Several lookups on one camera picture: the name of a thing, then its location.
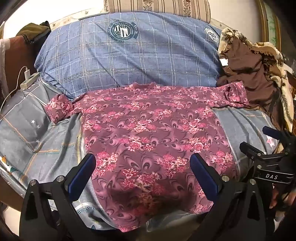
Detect pink floral shirt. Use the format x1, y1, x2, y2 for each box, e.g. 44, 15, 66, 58
45, 82, 248, 232

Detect person right hand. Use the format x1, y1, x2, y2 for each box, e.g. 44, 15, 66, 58
269, 185, 296, 209

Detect grey patterned bedsheet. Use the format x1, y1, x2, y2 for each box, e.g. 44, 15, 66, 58
1, 79, 277, 232

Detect brown leopard trim garment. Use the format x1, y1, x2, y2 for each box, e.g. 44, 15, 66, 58
216, 28, 294, 131

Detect gold framed green picture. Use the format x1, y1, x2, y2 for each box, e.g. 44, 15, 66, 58
255, 0, 281, 52

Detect white power strip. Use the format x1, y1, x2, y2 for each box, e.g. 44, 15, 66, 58
20, 72, 40, 90

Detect striped beige headboard cushion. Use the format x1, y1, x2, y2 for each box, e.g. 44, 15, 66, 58
103, 0, 211, 23

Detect blue plaid pillow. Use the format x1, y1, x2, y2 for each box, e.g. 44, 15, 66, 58
35, 11, 222, 98

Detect brown bedside chair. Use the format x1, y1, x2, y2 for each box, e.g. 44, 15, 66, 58
1, 36, 43, 100

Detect olive green cloth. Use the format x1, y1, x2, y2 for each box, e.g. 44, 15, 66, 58
16, 21, 51, 44

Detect white charger cable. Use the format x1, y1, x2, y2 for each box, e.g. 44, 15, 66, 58
0, 66, 31, 112

